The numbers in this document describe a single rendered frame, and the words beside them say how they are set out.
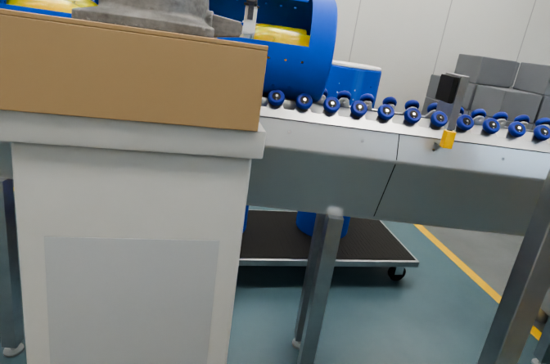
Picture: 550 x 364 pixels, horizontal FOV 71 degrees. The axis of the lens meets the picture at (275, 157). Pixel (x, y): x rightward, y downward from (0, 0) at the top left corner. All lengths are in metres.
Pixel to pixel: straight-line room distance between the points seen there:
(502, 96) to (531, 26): 2.31
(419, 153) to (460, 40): 4.49
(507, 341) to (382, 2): 4.26
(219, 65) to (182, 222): 0.22
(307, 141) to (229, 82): 0.59
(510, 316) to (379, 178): 0.46
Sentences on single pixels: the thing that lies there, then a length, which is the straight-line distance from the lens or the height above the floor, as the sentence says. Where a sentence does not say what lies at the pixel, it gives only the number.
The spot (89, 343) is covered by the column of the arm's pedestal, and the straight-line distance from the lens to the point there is 0.69.
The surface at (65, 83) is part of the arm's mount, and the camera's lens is 0.50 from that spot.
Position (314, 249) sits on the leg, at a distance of 1.39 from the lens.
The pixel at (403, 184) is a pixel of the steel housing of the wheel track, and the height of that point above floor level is 0.77.
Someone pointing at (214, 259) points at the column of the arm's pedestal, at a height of 0.80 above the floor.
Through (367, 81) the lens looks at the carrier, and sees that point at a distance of 1.85.
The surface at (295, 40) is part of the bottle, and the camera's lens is 1.05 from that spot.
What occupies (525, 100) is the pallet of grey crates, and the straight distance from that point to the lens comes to 4.13.
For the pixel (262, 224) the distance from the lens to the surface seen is 2.11.
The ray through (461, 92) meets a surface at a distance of 1.23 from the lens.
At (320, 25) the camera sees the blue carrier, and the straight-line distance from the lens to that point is 1.02.
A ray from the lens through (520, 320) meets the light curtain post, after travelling 1.21.
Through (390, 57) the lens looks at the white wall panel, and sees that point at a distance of 5.11.
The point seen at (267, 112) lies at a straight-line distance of 1.04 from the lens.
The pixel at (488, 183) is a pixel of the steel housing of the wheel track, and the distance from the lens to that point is 1.25.
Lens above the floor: 1.12
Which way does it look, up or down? 18 degrees down
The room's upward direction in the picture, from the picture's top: 8 degrees clockwise
